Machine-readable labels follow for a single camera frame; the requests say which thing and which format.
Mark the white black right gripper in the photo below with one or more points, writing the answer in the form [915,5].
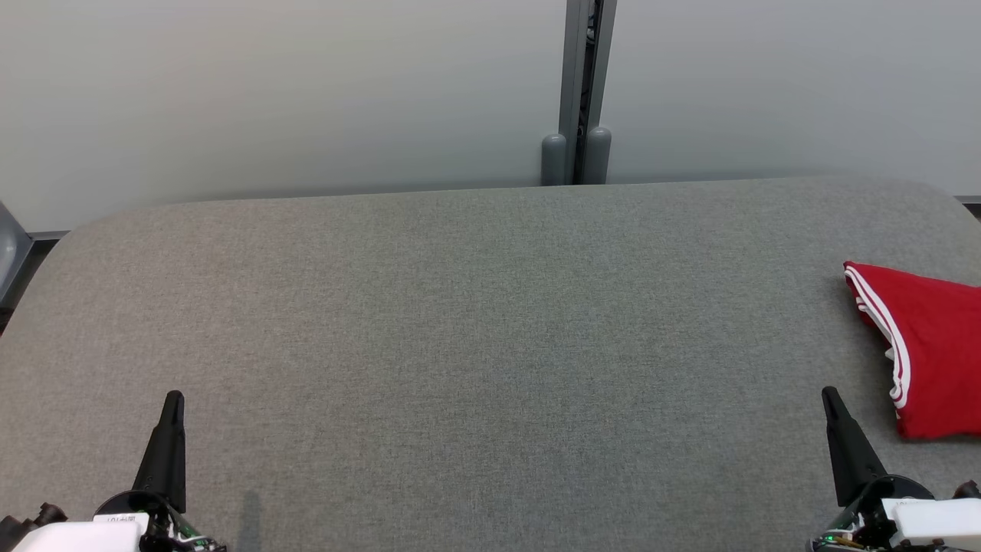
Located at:
[920,525]

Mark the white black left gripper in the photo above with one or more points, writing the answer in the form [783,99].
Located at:
[138,529]

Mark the red white basketball jersey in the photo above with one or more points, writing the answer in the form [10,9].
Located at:
[943,353]

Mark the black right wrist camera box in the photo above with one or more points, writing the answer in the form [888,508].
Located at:
[969,491]

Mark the grey metal frame piece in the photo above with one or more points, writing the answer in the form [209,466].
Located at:
[11,253]

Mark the grey partition post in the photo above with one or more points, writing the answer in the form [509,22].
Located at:
[582,92]

